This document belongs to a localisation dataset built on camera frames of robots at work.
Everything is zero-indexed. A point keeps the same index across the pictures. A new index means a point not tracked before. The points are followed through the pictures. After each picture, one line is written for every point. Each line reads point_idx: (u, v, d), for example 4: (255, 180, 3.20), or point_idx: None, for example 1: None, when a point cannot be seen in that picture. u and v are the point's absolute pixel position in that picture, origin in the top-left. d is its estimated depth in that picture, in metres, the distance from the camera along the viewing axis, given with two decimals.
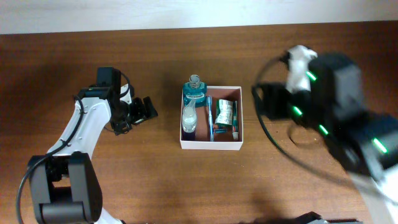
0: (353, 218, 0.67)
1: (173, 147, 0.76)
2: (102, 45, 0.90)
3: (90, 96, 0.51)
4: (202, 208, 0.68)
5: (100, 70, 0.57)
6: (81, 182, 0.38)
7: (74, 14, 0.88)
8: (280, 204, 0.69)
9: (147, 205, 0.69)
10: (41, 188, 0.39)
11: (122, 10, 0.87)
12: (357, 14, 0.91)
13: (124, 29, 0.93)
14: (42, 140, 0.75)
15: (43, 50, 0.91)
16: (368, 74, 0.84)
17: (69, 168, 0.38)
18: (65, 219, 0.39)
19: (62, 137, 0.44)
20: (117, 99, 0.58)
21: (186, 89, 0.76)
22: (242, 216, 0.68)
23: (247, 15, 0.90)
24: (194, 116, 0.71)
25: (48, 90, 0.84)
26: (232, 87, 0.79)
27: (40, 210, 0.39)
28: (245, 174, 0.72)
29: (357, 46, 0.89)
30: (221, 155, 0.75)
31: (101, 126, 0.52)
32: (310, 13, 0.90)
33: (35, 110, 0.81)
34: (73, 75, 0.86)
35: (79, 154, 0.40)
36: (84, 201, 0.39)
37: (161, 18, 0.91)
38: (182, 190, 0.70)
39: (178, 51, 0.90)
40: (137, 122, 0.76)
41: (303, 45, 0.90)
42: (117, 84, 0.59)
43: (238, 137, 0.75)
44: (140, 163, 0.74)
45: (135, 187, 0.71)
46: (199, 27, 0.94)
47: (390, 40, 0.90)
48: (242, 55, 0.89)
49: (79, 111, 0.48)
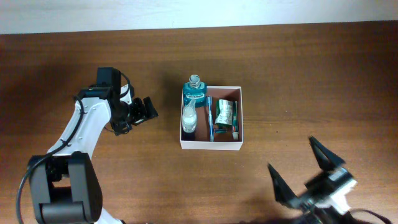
0: None
1: (172, 147, 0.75)
2: (102, 46, 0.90)
3: (89, 96, 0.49)
4: (203, 208, 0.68)
5: (100, 70, 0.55)
6: (81, 182, 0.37)
7: (74, 14, 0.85)
8: (280, 203, 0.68)
9: (147, 206, 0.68)
10: (42, 188, 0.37)
11: (122, 10, 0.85)
12: (358, 14, 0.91)
13: (124, 28, 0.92)
14: (43, 140, 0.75)
15: (43, 49, 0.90)
16: (364, 75, 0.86)
17: (69, 168, 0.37)
18: (65, 219, 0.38)
19: (62, 137, 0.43)
20: (117, 99, 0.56)
21: (186, 89, 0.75)
22: (242, 216, 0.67)
23: (249, 14, 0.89)
24: (194, 116, 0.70)
25: (48, 90, 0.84)
26: (233, 87, 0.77)
27: (40, 210, 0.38)
28: (246, 174, 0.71)
29: (355, 48, 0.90)
30: (221, 155, 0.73)
31: (101, 126, 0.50)
32: (311, 14, 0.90)
33: (35, 111, 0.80)
34: (72, 76, 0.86)
35: (80, 155, 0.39)
36: (84, 202, 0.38)
37: (161, 18, 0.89)
38: (182, 190, 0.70)
39: (178, 51, 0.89)
40: (137, 122, 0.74)
41: (303, 45, 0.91)
42: (117, 84, 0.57)
43: (238, 137, 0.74)
44: (139, 164, 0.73)
45: (134, 188, 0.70)
46: (199, 27, 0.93)
47: (388, 40, 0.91)
48: (242, 55, 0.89)
49: (79, 111, 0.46)
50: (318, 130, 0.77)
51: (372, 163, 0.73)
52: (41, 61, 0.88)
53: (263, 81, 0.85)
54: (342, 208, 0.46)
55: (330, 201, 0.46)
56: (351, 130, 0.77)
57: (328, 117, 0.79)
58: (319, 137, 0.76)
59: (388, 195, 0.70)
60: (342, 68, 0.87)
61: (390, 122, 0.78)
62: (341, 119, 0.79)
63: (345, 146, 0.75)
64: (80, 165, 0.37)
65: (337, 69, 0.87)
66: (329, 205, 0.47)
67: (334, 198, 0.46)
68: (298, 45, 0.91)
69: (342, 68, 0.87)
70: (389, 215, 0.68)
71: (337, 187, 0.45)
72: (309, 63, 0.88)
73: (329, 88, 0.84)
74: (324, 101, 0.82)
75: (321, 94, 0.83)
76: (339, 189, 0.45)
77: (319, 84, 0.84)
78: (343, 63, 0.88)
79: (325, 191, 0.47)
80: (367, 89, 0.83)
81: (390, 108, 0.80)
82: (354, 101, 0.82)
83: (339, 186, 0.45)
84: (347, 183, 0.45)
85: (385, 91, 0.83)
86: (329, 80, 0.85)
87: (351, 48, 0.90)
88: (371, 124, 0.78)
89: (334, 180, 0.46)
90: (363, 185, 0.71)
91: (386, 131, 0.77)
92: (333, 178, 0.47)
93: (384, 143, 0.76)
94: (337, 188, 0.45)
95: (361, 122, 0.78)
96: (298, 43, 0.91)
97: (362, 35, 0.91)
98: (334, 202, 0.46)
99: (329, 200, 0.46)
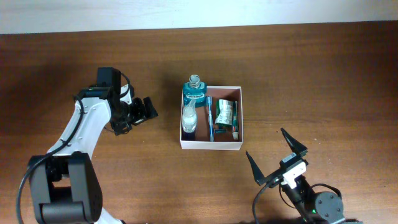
0: (354, 219, 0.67)
1: (172, 147, 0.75)
2: (102, 46, 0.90)
3: (89, 96, 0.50)
4: (203, 208, 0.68)
5: (99, 69, 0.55)
6: (81, 182, 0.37)
7: (73, 14, 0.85)
8: (280, 203, 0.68)
9: (147, 206, 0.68)
10: (41, 188, 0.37)
11: (122, 10, 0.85)
12: (358, 14, 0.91)
13: (124, 28, 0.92)
14: (43, 140, 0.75)
15: (42, 48, 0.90)
16: (364, 75, 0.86)
17: (69, 168, 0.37)
18: (65, 219, 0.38)
19: (62, 137, 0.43)
20: (117, 99, 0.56)
21: (186, 89, 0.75)
22: (242, 216, 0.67)
23: (249, 14, 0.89)
24: (194, 116, 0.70)
25: (48, 90, 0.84)
26: (233, 87, 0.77)
27: (40, 210, 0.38)
28: (246, 174, 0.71)
29: (355, 47, 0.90)
30: (221, 155, 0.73)
31: (101, 126, 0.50)
32: (310, 14, 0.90)
33: (35, 111, 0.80)
34: (72, 76, 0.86)
35: (81, 155, 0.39)
36: (84, 202, 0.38)
37: (161, 18, 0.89)
38: (182, 190, 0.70)
39: (178, 51, 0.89)
40: (137, 122, 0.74)
41: (303, 45, 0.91)
42: (117, 84, 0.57)
43: (238, 137, 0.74)
44: (138, 164, 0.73)
45: (134, 188, 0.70)
46: (199, 27, 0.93)
47: (388, 40, 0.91)
48: (242, 55, 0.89)
49: (79, 111, 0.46)
50: (318, 130, 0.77)
51: (372, 163, 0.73)
52: (41, 61, 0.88)
53: (263, 81, 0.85)
54: (293, 185, 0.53)
55: (284, 180, 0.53)
56: (351, 130, 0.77)
57: (328, 117, 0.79)
58: (319, 137, 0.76)
59: (388, 195, 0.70)
60: (342, 68, 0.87)
61: (390, 122, 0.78)
62: (341, 119, 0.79)
63: (345, 147, 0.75)
64: (80, 165, 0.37)
65: (337, 69, 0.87)
66: (285, 182, 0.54)
67: (286, 178, 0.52)
68: (298, 45, 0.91)
69: (342, 68, 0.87)
70: (389, 215, 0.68)
71: (288, 168, 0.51)
72: (309, 63, 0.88)
73: (329, 88, 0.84)
74: (324, 101, 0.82)
75: (321, 94, 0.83)
76: (290, 170, 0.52)
77: (319, 84, 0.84)
78: (343, 63, 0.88)
79: (279, 172, 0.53)
80: (367, 89, 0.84)
81: (389, 108, 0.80)
82: (353, 101, 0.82)
83: (288, 167, 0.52)
84: (297, 165, 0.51)
85: (385, 91, 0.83)
86: (329, 80, 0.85)
87: (351, 48, 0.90)
88: (371, 124, 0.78)
89: (285, 162, 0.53)
90: (363, 185, 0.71)
91: (386, 131, 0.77)
92: (285, 160, 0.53)
93: (384, 143, 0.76)
94: (288, 168, 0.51)
95: (361, 122, 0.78)
96: (298, 43, 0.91)
97: (362, 35, 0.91)
98: (286, 180, 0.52)
99: (283, 178, 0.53)
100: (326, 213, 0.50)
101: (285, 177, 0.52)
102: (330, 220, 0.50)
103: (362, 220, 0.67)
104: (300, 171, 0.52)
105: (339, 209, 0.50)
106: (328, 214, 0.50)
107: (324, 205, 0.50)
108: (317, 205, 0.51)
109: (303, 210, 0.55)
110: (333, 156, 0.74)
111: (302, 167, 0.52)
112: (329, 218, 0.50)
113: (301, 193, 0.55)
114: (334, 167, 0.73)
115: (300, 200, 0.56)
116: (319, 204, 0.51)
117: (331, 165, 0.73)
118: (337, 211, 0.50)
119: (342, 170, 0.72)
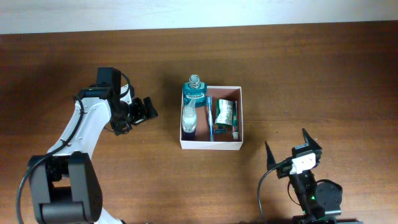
0: (354, 218, 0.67)
1: (172, 147, 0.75)
2: (102, 46, 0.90)
3: (89, 96, 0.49)
4: (203, 208, 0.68)
5: (99, 70, 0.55)
6: (81, 182, 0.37)
7: (73, 14, 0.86)
8: (280, 203, 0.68)
9: (147, 206, 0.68)
10: (41, 188, 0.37)
11: (122, 10, 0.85)
12: (357, 14, 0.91)
13: (124, 28, 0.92)
14: (43, 140, 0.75)
15: (42, 48, 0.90)
16: (364, 74, 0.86)
17: (69, 168, 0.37)
18: (64, 219, 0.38)
19: (62, 137, 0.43)
20: (117, 99, 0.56)
21: (186, 89, 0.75)
22: (242, 216, 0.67)
23: (249, 14, 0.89)
24: (194, 116, 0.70)
25: (48, 90, 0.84)
26: (233, 87, 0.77)
27: (40, 210, 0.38)
28: (246, 174, 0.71)
29: (355, 47, 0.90)
30: (221, 155, 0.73)
31: (101, 126, 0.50)
32: (310, 14, 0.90)
33: (35, 111, 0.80)
34: (72, 76, 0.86)
35: (81, 154, 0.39)
36: (84, 202, 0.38)
37: (161, 18, 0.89)
38: (182, 190, 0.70)
39: (178, 51, 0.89)
40: (137, 122, 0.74)
41: (302, 45, 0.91)
42: (117, 84, 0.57)
43: (238, 137, 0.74)
44: (139, 164, 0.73)
45: (134, 188, 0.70)
46: (199, 27, 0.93)
47: (388, 40, 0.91)
48: (242, 55, 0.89)
49: (79, 111, 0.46)
50: (318, 130, 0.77)
51: (372, 163, 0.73)
52: (42, 61, 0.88)
53: (263, 81, 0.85)
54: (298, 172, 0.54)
55: (292, 167, 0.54)
56: (351, 129, 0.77)
57: (328, 117, 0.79)
58: (319, 137, 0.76)
59: (387, 195, 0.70)
60: (342, 68, 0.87)
61: (390, 122, 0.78)
62: (341, 119, 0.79)
63: (345, 147, 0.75)
64: (80, 165, 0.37)
65: (337, 69, 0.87)
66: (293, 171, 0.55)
67: (294, 163, 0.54)
68: (298, 45, 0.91)
69: (342, 68, 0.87)
70: (389, 215, 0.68)
71: (298, 154, 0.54)
72: (309, 63, 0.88)
73: (329, 88, 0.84)
74: (324, 101, 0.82)
75: (321, 94, 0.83)
76: (300, 156, 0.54)
77: (318, 84, 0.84)
78: (342, 63, 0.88)
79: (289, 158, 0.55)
80: (367, 89, 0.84)
81: (389, 107, 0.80)
82: (353, 101, 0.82)
83: (299, 154, 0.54)
84: (307, 154, 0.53)
85: (385, 91, 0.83)
86: (329, 80, 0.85)
87: (351, 48, 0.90)
88: (371, 124, 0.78)
89: (296, 149, 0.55)
90: (363, 185, 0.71)
91: (386, 130, 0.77)
92: (296, 148, 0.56)
93: (384, 143, 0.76)
94: (298, 154, 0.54)
95: (360, 122, 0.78)
96: (298, 43, 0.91)
97: (362, 35, 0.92)
98: (295, 166, 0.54)
99: (291, 165, 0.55)
100: (323, 200, 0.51)
101: (293, 162, 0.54)
102: (326, 208, 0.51)
103: (362, 220, 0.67)
104: (308, 161, 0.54)
105: (337, 201, 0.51)
106: (326, 202, 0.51)
107: (323, 193, 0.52)
108: (317, 192, 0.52)
109: (304, 201, 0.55)
110: (333, 156, 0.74)
111: (311, 158, 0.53)
112: (325, 206, 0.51)
113: (306, 186, 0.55)
114: (334, 167, 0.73)
115: (303, 192, 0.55)
116: (319, 191, 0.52)
117: (331, 165, 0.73)
118: (335, 203, 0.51)
119: (342, 169, 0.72)
